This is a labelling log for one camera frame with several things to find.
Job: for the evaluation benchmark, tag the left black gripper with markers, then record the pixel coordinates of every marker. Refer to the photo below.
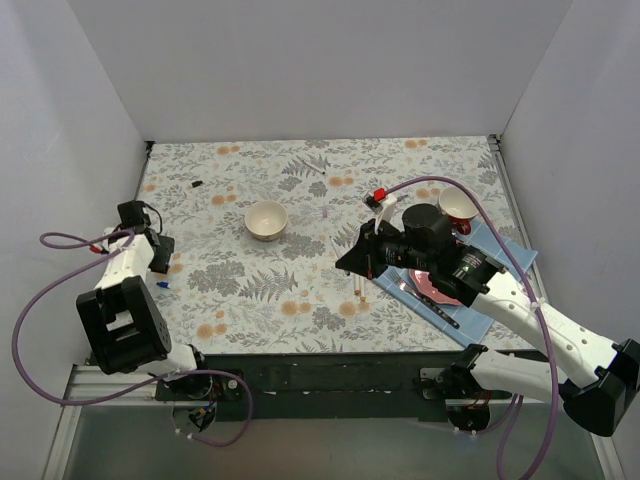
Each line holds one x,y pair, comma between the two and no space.
163,248

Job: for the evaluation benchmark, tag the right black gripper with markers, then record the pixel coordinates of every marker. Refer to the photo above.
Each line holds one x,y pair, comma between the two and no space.
373,251

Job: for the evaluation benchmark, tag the blue marker pen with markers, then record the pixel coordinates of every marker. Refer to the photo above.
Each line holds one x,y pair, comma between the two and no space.
334,247

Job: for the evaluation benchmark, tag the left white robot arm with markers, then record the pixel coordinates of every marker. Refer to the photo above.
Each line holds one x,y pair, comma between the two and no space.
124,327

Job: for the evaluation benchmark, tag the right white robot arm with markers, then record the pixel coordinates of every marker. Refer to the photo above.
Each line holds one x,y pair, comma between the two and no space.
593,378

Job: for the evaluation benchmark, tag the pink dotted plate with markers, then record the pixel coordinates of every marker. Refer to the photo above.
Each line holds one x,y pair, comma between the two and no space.
424,285

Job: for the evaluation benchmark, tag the red and white cup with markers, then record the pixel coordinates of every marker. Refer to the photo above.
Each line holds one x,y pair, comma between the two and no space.
459,208

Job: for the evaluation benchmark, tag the floral tablecloth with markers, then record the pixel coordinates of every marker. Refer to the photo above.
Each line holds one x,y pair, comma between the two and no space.
231,293

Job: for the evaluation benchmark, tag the cream bowl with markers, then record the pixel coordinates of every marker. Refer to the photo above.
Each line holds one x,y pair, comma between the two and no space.
266,220

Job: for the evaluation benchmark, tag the blue checked cloth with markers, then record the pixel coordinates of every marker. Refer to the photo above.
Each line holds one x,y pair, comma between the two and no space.
473,325

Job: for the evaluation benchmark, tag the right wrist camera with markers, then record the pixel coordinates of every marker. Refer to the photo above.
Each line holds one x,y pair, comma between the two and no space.
382,204

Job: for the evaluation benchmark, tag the black handled fork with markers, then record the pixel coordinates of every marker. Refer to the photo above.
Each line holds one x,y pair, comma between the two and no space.
395,277

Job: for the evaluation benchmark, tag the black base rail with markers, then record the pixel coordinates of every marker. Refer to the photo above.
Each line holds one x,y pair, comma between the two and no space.
355,385

